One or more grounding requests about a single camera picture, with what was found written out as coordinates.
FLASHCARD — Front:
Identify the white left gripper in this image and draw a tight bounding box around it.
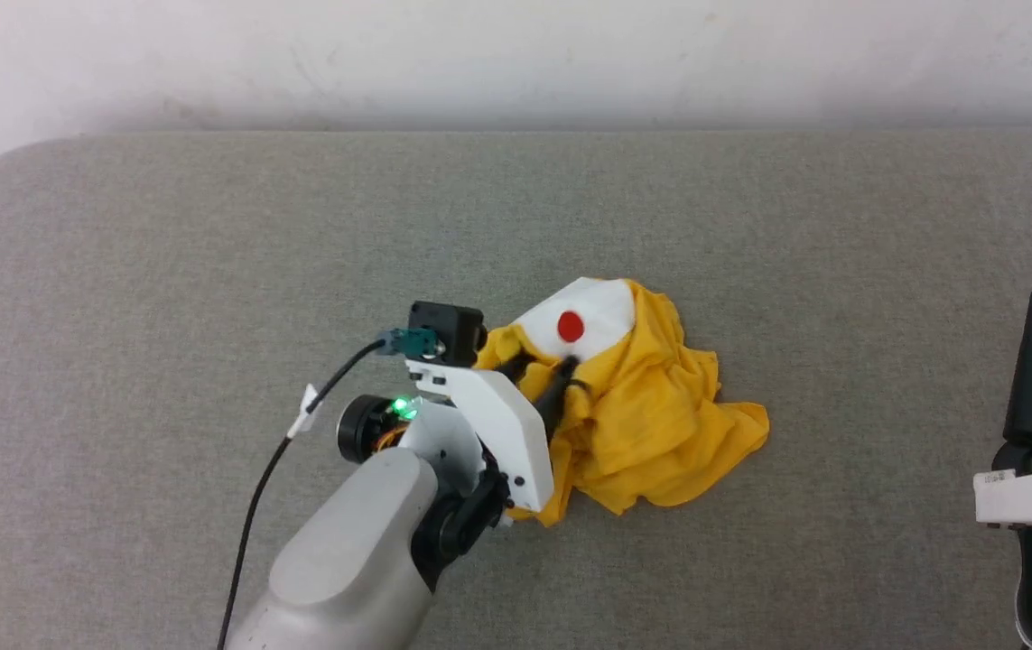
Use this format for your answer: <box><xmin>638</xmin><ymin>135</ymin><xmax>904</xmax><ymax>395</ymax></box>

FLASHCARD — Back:
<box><xmin>404</xmin><ymin>352</ymin><xmax>590</xmax><ymax>515</ymax></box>

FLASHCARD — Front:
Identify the yellow cartoon print T-shirt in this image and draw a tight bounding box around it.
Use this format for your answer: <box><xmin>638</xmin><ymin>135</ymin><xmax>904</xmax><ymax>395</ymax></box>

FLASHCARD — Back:
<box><xmin>475</xmin><ymin>277</ymin><xmax>771</xmax><ymax>527</ymax></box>

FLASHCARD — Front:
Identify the teal left cable plug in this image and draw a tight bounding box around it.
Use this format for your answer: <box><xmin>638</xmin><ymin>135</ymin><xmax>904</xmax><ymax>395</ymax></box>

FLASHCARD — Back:
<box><xmin>377</xmin><ymin>327</ymin><xmax>441</xmax><ymax>358</ymax></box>

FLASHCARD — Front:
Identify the small white cable tag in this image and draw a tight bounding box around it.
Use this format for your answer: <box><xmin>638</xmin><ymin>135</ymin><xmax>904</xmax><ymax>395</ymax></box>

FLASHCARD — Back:
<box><xmin>288</xmin><ymin>384</ymin><xmax>321</xmax><ymax>441</ymax></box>

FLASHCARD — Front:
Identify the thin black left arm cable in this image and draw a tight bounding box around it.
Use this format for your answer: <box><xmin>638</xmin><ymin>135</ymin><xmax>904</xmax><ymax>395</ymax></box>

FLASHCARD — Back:
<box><xmin>218</xmin><ymin>336</ymin><xmax>387</xmax><ymax>650</ymax></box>

